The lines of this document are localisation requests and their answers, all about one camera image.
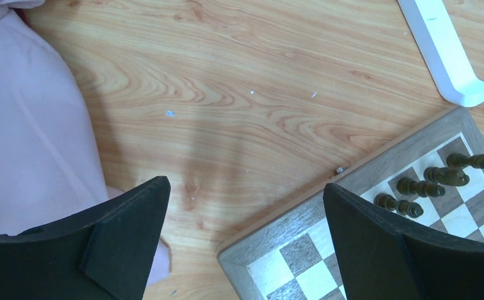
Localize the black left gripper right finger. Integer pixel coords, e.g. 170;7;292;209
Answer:
323;183;484;299

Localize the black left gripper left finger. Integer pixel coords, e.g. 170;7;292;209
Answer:
0;176;170;299

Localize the dark chess piece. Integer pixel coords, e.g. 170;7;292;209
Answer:
446;153;484;169
397;177;446;198
373;194;423;218
423;167;470;186

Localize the wooden chess board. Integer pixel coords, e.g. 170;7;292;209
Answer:
218;107;484;299

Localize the pink hanging garment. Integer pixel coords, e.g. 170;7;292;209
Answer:
0;1;170;286

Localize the white clothes rack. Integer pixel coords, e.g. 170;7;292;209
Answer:
397;0;484;108

